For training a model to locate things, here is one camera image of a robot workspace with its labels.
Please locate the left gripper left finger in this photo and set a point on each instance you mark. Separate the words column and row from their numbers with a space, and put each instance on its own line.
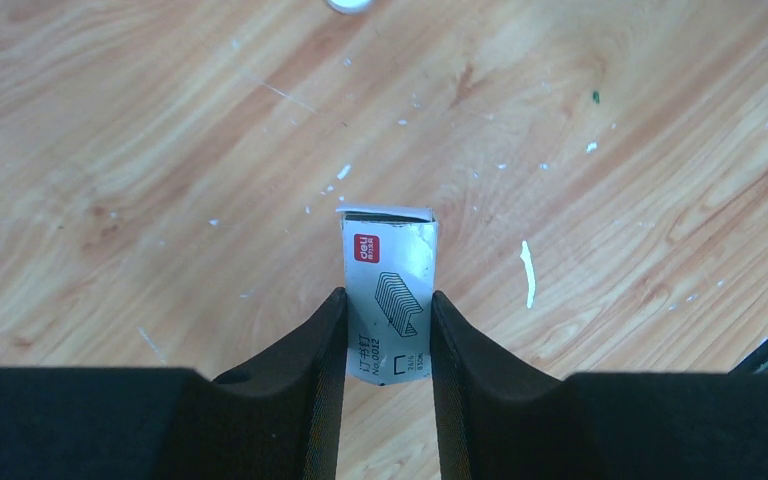
column 275, row 416

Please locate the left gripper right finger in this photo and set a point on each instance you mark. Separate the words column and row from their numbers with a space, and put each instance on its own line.
column 498, row 417

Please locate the white staple box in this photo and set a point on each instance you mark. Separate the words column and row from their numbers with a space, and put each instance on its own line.
column 389, row 266

